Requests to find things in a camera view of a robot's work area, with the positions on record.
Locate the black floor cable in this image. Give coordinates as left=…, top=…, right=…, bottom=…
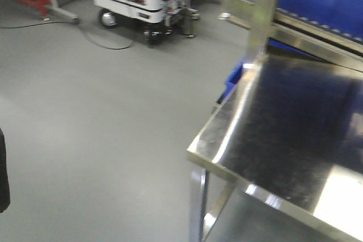
left=0, top=20, right=137, bottom=51

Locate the stainless steel roller rack frame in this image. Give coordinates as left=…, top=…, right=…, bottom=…
left=221, top=0, right=363, bottom=73

